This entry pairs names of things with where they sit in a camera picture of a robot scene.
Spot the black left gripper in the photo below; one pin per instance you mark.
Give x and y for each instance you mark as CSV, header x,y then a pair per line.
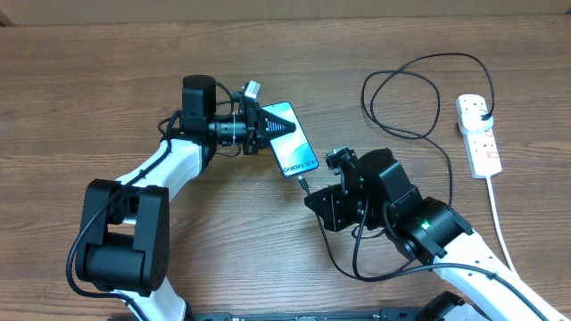
x,y
257,119

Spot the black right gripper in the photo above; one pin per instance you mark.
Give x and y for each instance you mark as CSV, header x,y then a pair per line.
x,y
334,209

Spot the Samsung Galaxy smartphone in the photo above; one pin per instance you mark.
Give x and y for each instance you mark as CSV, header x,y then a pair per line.
x,y
293,152

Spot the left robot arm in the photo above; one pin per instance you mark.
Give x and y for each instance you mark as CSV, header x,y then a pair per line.
x,y
122,250

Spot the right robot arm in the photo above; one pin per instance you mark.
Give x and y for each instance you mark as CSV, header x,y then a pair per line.
x,y
375,192

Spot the white charger plug adapter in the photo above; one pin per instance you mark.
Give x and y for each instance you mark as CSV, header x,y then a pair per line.
x,y
472,122

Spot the white power strip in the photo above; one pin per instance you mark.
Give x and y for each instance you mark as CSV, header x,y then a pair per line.
x,y
482,151

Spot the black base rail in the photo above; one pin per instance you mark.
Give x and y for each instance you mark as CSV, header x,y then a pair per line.
x,y
447,306

